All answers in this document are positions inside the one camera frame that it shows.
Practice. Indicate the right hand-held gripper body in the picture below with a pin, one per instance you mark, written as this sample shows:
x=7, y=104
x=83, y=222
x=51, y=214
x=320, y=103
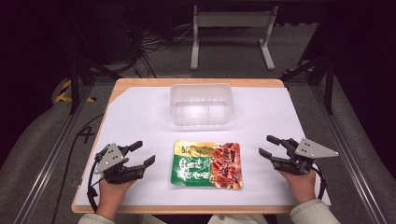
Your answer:
x=311, y=150

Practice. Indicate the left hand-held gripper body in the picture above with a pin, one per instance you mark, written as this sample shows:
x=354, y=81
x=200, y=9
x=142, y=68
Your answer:
x=109, y=157

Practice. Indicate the green and red snack packet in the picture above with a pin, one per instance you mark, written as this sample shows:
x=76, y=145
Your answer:
x=199, y=168

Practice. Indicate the clear plastic container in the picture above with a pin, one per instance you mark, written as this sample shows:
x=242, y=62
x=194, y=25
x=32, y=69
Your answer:
x=201, y=105

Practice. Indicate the person's right hand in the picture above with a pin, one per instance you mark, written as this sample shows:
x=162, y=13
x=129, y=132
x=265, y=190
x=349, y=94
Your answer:
x=302, y=186

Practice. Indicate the person's left hand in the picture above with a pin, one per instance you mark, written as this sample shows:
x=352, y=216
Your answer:
x=112, y=196

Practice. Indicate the white paper sheet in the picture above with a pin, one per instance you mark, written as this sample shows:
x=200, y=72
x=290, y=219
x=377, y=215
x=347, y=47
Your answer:
x=143, y=115

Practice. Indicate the wooden table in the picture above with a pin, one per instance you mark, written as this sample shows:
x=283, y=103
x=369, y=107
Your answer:
x=140, y=82

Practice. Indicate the black metal stand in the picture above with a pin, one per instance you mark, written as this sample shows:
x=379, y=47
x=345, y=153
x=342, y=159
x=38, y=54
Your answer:
x=74, y=84
x=328, y=84

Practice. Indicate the person's torso clothing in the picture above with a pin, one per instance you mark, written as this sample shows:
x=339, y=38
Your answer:
x=236, y=219

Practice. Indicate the yellow and black hazard tape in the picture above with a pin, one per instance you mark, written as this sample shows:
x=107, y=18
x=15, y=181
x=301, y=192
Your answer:
x=63, y=93

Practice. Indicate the white metal stand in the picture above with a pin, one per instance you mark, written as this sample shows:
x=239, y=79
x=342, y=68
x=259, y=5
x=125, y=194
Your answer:
x=233, y=19

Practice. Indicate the aluminium rail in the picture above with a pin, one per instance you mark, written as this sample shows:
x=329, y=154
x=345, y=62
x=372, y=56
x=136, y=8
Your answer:
x=348, y=155
x=53, y=155

